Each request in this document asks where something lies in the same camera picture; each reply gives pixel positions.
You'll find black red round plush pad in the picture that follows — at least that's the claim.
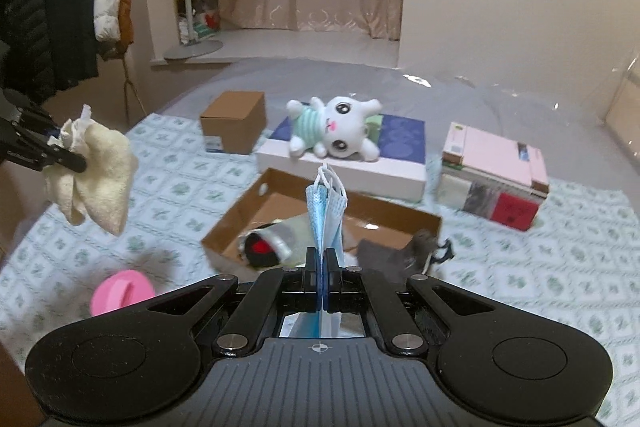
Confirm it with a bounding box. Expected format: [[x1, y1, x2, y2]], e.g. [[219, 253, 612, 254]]
[[240, 233, 281, 270]]

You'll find cream fluffy towel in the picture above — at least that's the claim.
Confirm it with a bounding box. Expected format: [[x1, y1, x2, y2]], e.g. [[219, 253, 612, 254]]
[[42, 104, 139, 236]]

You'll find blue surgical face mask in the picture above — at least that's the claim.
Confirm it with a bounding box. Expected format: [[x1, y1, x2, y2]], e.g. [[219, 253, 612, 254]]
[[290, 162, 348, 338]]

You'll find dark grey drawstring pouch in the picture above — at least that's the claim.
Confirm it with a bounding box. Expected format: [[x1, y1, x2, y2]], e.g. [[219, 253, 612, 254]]
[[356, 230, 454, 284]]

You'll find white cloth bag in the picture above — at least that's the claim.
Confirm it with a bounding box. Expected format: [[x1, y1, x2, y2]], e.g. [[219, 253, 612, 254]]
[[240, 213, 314, 267]]

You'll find open brown cardboard tray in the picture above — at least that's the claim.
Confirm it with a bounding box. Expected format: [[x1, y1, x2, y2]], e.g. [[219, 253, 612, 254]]
[[202, 165, 442, 282]]

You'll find white blue flat box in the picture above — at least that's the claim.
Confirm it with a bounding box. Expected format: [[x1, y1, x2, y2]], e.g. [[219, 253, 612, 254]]
[[255, 112, 429, 203]]

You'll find brown hanging coat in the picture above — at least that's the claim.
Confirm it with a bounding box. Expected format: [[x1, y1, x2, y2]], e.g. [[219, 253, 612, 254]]
[[99, 0, 134, 61]]

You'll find white bunny plush toy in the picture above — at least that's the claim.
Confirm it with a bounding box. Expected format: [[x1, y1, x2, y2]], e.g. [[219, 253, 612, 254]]
[[286, 96, 382, 161]]

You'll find green small box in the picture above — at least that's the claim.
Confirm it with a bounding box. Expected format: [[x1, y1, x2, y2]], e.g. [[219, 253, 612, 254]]
[[366, 114, 384, 144]]

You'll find pink lidded tumbler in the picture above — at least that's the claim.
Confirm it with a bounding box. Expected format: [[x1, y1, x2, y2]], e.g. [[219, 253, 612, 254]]
[[90, 270, 156, 317]]

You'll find small brown cardboard box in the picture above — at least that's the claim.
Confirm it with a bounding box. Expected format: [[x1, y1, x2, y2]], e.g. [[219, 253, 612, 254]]
[[200, 91, 267, 155]]

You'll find floral patterned bed sheet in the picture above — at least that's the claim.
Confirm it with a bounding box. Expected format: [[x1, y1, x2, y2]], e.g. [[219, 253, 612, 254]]
[[1, 114, 639, 426]]

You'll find plastic wrapped headboard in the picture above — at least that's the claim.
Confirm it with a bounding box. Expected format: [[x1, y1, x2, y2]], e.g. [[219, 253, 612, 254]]
[[604, 50, 639, 160]]

